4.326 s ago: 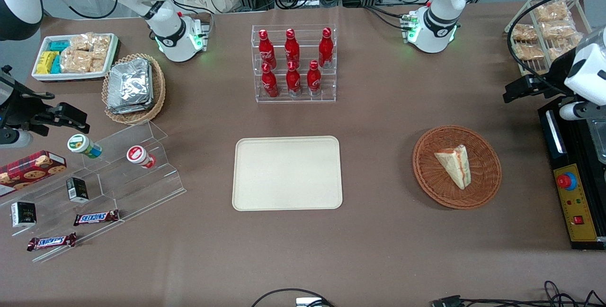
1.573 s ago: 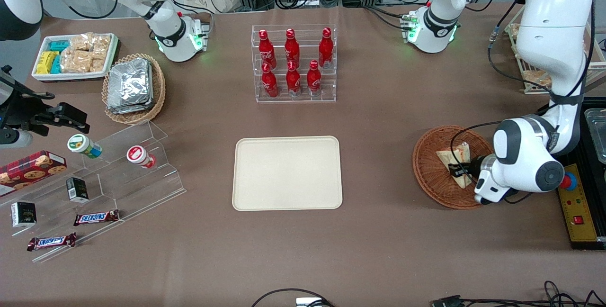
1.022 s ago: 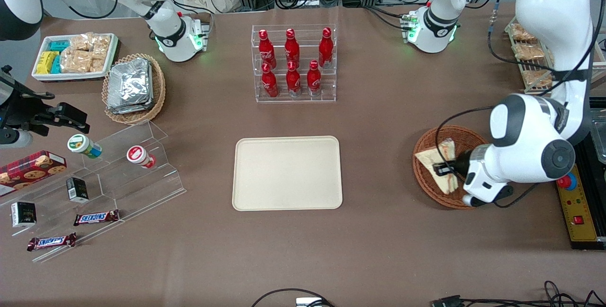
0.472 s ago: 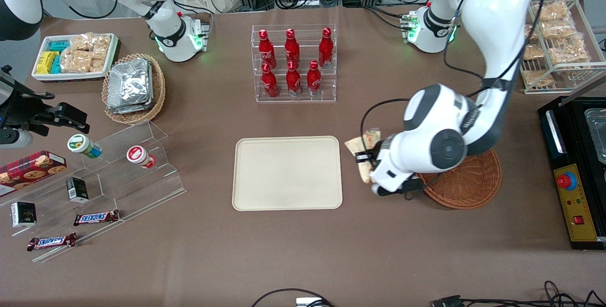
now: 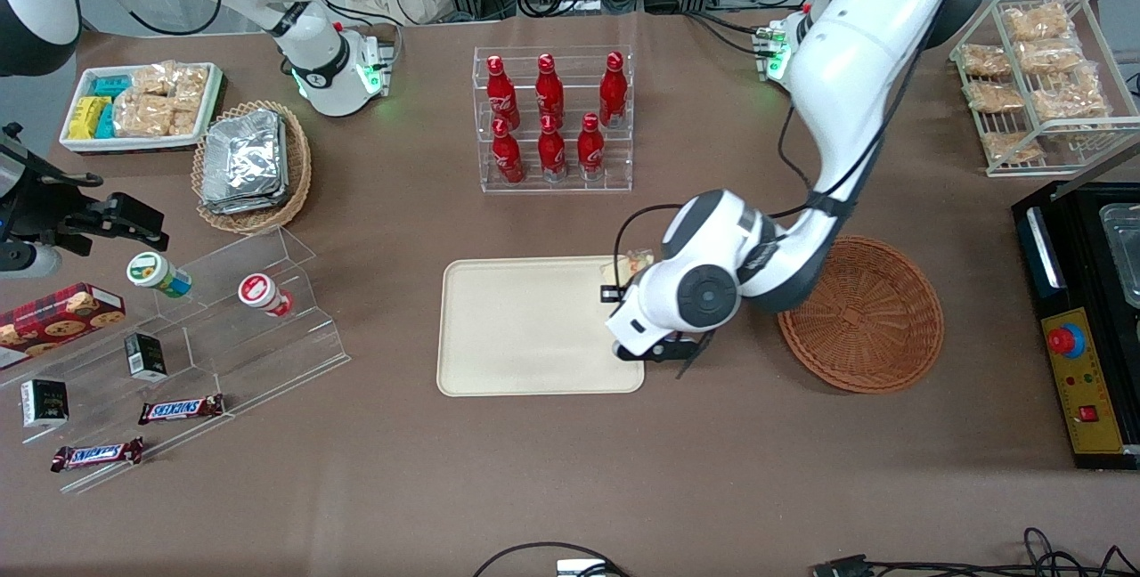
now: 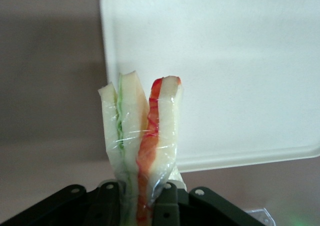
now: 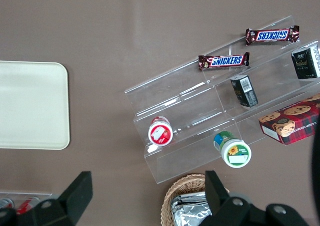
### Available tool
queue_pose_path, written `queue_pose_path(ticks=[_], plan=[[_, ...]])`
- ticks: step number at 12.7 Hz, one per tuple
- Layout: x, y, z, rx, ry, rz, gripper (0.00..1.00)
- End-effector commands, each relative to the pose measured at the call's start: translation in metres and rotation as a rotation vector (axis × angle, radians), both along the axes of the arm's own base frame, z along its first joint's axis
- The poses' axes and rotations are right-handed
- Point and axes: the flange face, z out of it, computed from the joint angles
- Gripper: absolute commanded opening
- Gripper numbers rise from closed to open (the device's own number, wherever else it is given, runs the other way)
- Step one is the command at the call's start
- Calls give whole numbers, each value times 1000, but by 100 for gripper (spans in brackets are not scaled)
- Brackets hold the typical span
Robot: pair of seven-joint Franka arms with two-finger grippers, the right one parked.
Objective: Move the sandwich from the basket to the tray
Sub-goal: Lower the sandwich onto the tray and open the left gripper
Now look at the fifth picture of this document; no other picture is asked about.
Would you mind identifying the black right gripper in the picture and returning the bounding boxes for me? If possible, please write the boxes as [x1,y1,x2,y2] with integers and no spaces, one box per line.
[0,125,170,257]

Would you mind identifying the triangle sandwich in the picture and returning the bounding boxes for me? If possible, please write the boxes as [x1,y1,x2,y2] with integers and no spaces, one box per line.
[604,248,657,289]

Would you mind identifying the white rectangular snack tray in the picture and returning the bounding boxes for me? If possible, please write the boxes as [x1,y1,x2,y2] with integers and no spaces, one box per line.
[60,62,224,155]

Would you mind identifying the beige plastic tray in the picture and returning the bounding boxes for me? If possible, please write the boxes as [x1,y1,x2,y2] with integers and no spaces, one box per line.
[436,255,645,397]

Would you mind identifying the light oval wicker basket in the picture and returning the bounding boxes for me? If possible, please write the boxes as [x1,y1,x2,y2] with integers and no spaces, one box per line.
[191,101,313,235]

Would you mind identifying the brown wicker basket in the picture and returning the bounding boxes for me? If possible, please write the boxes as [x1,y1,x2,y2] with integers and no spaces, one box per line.
[778,235,945,394]

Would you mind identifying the green lid yogurt cup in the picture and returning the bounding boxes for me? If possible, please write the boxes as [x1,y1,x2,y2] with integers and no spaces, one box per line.
[126,252,192,299]

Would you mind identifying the yellow snack pack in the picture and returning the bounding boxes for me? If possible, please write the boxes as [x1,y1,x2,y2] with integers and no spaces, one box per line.
[69,96,110,140]

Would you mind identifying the silver foil pack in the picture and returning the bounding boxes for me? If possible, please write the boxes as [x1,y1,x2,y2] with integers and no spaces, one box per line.
[203,110,286,197]
[201,185,291,216]

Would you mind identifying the red cookie box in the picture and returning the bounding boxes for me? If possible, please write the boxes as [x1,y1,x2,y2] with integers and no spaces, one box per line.
[0,283,126,370]

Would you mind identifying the small black box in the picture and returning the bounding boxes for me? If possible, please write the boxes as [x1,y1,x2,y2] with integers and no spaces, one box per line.
[20,378,69,428]
[124,333,167,382]

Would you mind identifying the red lid yogurt cup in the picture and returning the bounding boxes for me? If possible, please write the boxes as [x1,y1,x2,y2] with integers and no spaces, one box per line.
[238,272,295,318]

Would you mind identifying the clear acrylic stepped display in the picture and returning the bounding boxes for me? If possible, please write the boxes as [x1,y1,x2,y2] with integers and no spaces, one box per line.
[0,225,351,494]

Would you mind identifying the clear acrylic bottle rack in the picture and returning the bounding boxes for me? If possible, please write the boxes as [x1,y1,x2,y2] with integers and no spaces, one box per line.
[473,45,634,195]

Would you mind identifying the brown snickers bar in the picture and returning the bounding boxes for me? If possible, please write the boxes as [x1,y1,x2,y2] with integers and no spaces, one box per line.
[51,438,145,473]
[138,394,225,426]

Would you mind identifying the red cola bottle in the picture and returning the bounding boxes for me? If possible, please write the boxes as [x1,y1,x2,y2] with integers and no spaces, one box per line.
[598,52,628,130]
[577,113,607,182]
[538,114,568,183]
[492,118,525,184]
[485,55,520,131]
[535,53,566,126]

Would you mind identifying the clear peanut snack bag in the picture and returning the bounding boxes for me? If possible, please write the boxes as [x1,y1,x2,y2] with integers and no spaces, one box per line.
[1005,3,1074,42]
[962,45,1012,79]
[966,81,1025,113]
[982,132,1043,165]
[1033,65,1111,122]
[1018,40,1083,75]

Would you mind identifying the red emergency stop button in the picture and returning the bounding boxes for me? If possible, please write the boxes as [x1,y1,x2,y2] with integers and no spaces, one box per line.
[1047,325,1086,359]

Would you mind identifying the black yellow control box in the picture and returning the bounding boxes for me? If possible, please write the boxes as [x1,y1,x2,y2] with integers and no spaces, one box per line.
[1013,181,1140,471]

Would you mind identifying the clear plastic container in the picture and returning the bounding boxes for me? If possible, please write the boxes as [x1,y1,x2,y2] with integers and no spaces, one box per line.
[1100,203,1140,306]

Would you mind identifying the black looped cable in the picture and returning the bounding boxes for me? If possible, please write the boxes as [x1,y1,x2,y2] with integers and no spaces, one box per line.
[472,541,629,577]

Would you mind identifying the black tangled cables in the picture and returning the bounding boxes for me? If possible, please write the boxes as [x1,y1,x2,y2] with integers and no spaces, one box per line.
[809,527,1140,577]

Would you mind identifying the white wire rack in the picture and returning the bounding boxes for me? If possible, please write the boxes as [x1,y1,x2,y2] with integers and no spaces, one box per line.
[949,0,1140,178]

